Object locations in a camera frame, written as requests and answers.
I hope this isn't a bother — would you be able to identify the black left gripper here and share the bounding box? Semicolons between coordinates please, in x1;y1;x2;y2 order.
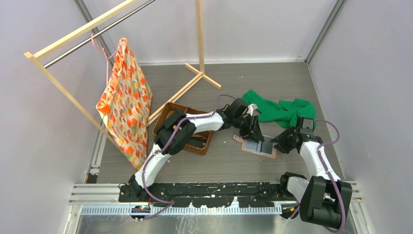
232;115;264;144

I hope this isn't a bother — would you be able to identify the tan leather card holder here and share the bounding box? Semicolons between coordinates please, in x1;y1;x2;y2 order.
233;135;277;159

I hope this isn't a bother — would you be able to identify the grey VIP credit card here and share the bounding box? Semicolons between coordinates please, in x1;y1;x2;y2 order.
260;136;274;156

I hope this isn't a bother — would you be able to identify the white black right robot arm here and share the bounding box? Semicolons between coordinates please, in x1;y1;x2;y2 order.
271;117;353;234

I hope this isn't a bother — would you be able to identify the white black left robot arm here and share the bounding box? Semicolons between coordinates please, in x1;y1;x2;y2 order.
129;98;264;202

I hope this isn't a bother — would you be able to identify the green cloth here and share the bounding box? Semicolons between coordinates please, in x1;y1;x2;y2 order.
242;90;317;129

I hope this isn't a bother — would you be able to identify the brown woven basket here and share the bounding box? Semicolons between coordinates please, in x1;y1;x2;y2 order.
152;102;213;156

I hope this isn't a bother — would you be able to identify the orange floral cloth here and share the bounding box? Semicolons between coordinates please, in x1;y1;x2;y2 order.
96;38;152;170

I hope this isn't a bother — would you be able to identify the pink clothes hanger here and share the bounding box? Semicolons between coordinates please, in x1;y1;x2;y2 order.
91;33;117;87

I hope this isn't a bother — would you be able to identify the wooden clothes rack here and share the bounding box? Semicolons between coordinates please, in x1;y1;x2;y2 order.
23;0;222;153

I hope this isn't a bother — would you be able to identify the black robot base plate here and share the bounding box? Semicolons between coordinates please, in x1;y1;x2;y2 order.
118;182;297;208

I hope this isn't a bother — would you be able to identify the aluminium frame rail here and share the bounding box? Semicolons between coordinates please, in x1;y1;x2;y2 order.
69;184;362;216

